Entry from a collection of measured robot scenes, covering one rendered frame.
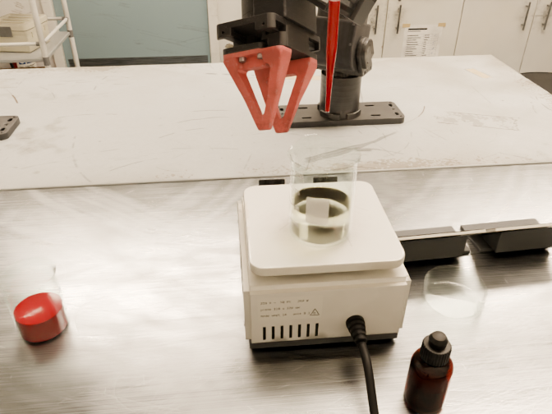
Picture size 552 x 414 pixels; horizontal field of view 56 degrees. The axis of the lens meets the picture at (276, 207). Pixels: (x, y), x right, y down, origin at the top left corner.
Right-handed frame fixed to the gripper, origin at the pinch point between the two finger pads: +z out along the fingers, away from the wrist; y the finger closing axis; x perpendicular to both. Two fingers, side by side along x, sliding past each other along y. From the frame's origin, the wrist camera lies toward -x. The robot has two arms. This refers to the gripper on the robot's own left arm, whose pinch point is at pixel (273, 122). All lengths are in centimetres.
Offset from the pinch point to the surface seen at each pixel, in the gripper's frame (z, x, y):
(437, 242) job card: 12.4, -14.6, 6.3
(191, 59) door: -77, 185, 214
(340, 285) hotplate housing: 14.2, -10.8, -9.0
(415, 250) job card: 13.1, -12.7, 5.3
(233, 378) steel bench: 21.3, -3.3, -12.9
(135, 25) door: -95, 205, 187
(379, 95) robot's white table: -9.2, 3.5, 43.0
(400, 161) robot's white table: 3.5, -5.7, 24.1
